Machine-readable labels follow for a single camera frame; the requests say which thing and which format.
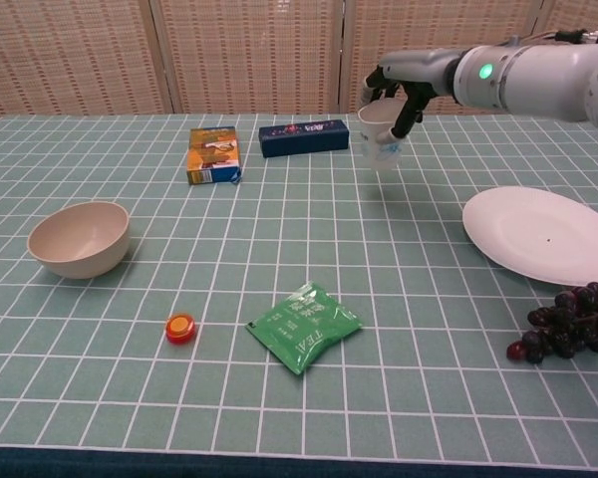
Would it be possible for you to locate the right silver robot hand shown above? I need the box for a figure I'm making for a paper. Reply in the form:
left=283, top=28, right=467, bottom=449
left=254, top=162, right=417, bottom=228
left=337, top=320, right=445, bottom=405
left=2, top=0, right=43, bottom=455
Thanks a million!
left=361, top=49, right=462, bottom=146

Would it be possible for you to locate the white paper cup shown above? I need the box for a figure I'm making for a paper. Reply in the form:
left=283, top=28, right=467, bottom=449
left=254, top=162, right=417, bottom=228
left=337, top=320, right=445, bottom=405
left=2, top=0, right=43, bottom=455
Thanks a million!
left=357, top=101, right=404, bottom=172

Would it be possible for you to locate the white round plate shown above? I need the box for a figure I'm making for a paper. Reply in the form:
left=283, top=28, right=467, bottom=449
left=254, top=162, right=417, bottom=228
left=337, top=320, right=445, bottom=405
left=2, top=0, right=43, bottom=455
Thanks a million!
left=460, top=186, right=598, bottom=287

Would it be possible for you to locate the beige bowl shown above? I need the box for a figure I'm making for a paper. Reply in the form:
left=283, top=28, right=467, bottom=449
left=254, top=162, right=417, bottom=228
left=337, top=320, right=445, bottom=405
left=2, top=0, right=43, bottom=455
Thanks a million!
left=26, top=200, right=132, bottom=280

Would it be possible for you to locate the dark blue long box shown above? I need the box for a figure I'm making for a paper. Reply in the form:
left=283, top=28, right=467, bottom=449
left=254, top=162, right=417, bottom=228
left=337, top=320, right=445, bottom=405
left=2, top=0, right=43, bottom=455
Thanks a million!
left=257, top=118, right=351, bottom=159

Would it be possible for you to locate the bamboo folding screen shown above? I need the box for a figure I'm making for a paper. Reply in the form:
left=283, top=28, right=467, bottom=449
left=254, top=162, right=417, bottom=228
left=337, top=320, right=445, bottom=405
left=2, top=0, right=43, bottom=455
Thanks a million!
left=0, top=0, right=598, bottom=126

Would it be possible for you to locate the orange snack box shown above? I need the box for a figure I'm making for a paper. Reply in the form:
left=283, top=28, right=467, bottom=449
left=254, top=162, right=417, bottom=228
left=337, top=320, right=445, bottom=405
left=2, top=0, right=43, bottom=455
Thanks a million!
left=185, top=125, right=244, bottom=187

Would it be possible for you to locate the green grid tablecloth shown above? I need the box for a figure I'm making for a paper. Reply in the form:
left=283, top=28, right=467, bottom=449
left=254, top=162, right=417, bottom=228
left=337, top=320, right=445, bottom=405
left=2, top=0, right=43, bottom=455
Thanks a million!
left=0, top=113, right=598, bottom=478

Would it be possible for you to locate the green tea packet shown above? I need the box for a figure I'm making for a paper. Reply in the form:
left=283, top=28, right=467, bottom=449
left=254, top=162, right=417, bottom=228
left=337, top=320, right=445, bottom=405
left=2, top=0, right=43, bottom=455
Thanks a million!
left=245, top=281, right=365, bottom=376

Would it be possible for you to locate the dark purple grape bunch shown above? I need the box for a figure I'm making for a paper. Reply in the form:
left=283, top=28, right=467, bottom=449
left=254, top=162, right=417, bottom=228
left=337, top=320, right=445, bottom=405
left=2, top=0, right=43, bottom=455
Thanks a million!
left=506, top=281, right=598, bottom=364

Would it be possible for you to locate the red orange bottle cap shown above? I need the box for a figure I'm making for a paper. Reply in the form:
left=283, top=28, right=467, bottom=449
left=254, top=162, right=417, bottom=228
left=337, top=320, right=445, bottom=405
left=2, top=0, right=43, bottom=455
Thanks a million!
left=164, top=312, right=199, bottom=345

